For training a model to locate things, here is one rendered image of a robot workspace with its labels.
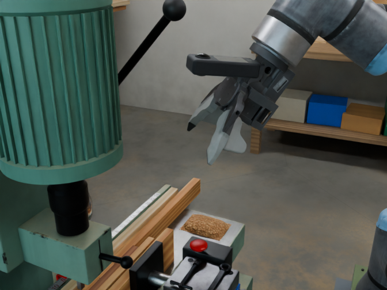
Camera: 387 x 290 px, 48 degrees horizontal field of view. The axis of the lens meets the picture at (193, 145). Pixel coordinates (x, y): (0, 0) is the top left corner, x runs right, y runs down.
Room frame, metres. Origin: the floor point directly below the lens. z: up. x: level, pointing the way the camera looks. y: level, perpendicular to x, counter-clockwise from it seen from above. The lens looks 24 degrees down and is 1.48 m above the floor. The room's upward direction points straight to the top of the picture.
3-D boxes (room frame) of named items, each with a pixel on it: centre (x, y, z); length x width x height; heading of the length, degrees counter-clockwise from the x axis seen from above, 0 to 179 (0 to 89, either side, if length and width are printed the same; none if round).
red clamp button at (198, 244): (0.61, -0.01, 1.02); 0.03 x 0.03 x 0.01
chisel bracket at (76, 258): (0.60, 0.21, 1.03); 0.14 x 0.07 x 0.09; 64
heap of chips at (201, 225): (0.84, -0.03, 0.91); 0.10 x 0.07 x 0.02; 64
